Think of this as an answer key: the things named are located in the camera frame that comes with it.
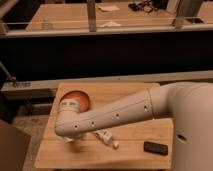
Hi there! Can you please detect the white ceramic cup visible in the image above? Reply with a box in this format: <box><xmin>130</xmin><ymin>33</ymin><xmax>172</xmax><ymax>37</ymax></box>
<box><xmin>63</xmin><ymin>136</ymin><xmax>76</xmax><ymax>143</ymax></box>

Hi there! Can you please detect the clear plastic bottle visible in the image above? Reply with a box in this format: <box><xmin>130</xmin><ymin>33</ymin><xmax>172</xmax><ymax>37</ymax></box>
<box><xmin>41</xmin><ymin>15</ymin><xmax>53</xmax><ymax>30</ymax></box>

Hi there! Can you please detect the orange wooden bowl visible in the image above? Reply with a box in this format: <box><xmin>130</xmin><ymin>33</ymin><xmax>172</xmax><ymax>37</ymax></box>
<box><xmin>62</xmin><ymin>90</ymin><xmax>90</xmax><ymax>112</ymax></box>

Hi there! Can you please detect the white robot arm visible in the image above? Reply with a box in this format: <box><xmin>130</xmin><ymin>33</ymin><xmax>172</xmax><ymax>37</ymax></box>
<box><xmin>55</xmin><ymin>82</ymin><xmax>213</xmax><ymax>171</ymax></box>

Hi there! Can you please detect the metal clamp bracket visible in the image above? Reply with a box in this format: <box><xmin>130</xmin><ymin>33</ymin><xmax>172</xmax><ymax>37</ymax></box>
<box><xmin>0</xmin><ymin>61</ymin><xmax>31</xmax><ymax>87</ymax></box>

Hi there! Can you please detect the metal frame post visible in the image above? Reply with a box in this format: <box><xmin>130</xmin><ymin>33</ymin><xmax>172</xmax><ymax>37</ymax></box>
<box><xmin>87</xmin><ymin>0</ymin><xmax>96</xmax><ymax>32</ymax></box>

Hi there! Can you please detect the white paper sheet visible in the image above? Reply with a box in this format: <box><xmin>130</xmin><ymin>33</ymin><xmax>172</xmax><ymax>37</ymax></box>
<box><xmin>98</xmin><ymin>5</ymin><xmax>119</xmax><ymax>12</ymax></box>

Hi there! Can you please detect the cardboard box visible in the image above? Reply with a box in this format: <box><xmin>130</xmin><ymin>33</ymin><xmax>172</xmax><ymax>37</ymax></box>
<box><xmin>0</xmin><ymin>120</ymin><xmax>31</xmax><ymax>171</ymax></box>

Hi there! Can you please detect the black phone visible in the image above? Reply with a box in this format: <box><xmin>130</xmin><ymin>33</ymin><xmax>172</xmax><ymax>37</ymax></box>
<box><xmin>144</xmin><ymin>141</ymin><xmax>168</xmax><ymax>156</ymax></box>

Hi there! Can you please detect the black cable bundle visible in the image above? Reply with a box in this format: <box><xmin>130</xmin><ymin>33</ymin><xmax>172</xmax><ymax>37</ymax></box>
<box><xmin>127</xmin><ymin>0</ymin><xmax>156</xmax><ymax>14</ymax></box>

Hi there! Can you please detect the crumpled white paper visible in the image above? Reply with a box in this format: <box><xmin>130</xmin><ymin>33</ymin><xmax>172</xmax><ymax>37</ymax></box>
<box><xmin>100</xmin><ymin>21</ymin><xmax>122</xmax><ymax>27</ymax></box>

